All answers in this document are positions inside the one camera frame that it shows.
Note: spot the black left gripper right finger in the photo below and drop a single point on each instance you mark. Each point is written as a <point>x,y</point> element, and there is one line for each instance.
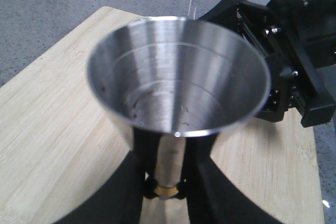
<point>210,196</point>

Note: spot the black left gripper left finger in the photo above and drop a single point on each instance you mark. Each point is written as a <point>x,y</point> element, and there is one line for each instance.
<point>120,198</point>

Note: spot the silver double jigger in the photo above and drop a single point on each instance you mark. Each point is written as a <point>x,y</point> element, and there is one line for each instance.
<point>172,74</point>

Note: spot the wooden cutting board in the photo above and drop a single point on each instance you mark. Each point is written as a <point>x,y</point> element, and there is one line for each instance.
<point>58,147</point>

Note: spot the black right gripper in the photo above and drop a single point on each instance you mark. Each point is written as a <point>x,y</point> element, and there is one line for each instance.
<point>308,28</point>

